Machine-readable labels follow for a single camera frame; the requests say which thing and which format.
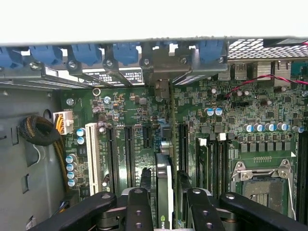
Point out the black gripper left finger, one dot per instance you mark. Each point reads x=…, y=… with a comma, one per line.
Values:
x=138, y=211

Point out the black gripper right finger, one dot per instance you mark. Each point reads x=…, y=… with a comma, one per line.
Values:
x=204, y=211

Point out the long black expansion slot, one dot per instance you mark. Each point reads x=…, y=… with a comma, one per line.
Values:
x=112, y=156
x=130, y=156

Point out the CPU socket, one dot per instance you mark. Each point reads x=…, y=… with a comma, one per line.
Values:
x=260, y=192

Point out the medium black expansion slot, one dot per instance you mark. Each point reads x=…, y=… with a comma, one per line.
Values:
x=184, y=149

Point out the white expansion slot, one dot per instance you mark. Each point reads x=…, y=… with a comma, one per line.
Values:
x=92, y=156

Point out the short black expansion slot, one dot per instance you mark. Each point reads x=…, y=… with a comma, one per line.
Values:
x=147, y=137

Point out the green motherboard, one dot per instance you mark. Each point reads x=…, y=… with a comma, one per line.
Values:
x=139, y=113

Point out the white power connector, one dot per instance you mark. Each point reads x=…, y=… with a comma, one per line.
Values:
x=68, y=120

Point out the open black PC case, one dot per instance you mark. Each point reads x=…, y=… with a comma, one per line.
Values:
x=24, y=168

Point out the small silver finned heatsink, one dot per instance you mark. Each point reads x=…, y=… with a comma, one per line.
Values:
x=264, y=71

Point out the blue slot retention clip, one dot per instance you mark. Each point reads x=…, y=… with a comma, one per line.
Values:
x=86, y=54
x=45, y=55
x=209, y=50
x=125, y=53
x=12, y=57

